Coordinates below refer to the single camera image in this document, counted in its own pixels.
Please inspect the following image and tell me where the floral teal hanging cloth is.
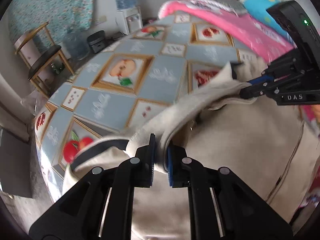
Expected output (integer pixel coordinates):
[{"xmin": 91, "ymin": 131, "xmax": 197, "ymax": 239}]
[{"xmin": 8, "ymin": 0, "xmax": 95, "ymax": 43}]

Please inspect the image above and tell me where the clear plastic bag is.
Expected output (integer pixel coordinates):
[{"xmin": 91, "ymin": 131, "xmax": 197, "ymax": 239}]
[{"xmin": 21, "ymin": 90, "xmax": 47, "ymax": 116}]

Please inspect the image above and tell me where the empty clear water jug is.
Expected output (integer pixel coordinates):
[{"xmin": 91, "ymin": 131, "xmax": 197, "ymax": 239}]
[{"xmin": 63, "ymin": 29, "xmax": 89, "ymax": 61}]

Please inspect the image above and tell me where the wooden chair dark seat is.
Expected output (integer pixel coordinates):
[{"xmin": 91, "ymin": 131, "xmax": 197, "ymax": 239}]
[{"xmin": 15, "ymin": 22, "xmax": 75, "ymax": 99}]

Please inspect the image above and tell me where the white water dispenser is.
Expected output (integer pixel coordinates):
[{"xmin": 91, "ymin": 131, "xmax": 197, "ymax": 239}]
[{"xmin": 116, "ymin": 7, "xmax": 143, "ymax": 35}]

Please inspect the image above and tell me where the fruit-pattern blue bed sheet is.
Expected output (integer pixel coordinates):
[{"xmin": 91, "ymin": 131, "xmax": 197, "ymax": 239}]
[{"xmin": 34, "ymin": 12, "xmax": 257, "ymax": 201}]

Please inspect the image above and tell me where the beige jacket with black trim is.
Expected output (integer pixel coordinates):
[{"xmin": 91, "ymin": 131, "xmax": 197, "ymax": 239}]
[{"xmin": 63, "ymin": 61, "xmax": 319, "ymax": 239}]

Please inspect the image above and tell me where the dark grey cabinet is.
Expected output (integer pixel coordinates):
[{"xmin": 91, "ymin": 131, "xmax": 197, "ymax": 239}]
[{"xmin": 0, "ymin": 128, "xmax": 32, "ymax": 198}]

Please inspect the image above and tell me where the pink blanket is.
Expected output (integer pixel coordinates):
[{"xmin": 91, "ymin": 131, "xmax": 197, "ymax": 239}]
[{"xmin": 158, "ymin": 0, "xmax": 295, "ymax": 63}]

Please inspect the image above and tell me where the black rice cooker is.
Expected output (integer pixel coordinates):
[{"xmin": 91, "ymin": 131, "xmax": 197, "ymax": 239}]
[{"xmin": 87, "ymin": 30, "xmax": 107, "ymax": 54}]

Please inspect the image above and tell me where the cyan pillow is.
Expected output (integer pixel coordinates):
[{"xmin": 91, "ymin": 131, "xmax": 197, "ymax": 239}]
[{"xmin": 242, "ymin": 0, "xmax": 292, "ymax": 42}]

